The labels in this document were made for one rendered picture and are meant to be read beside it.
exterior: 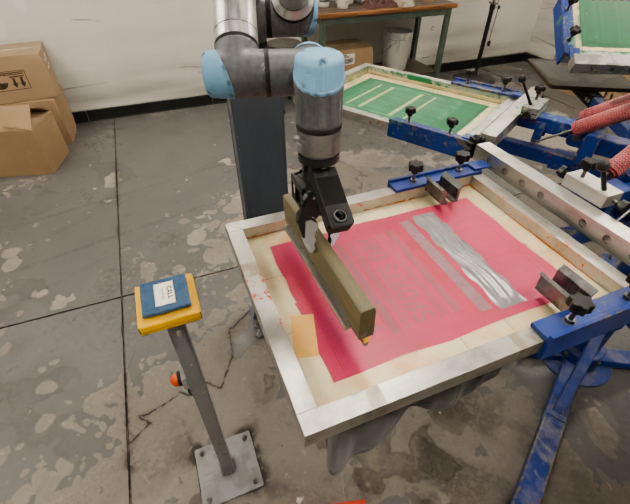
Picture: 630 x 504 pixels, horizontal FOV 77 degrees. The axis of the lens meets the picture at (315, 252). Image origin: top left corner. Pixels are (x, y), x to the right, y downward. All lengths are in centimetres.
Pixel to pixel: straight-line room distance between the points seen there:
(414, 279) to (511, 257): 26
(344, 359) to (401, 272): 28
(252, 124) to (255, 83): 67
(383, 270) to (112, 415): 140
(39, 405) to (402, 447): 153
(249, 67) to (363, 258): 51
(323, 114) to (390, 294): 44
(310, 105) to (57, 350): 193
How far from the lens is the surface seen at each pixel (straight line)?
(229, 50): 73
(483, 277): 100
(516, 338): 86
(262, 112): 136
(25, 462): 205
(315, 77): 61
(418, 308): 89
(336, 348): 80
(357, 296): 68
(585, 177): 126
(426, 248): 104
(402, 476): 173
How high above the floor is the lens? 161
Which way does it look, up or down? 41 degrees down
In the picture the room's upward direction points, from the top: straight up
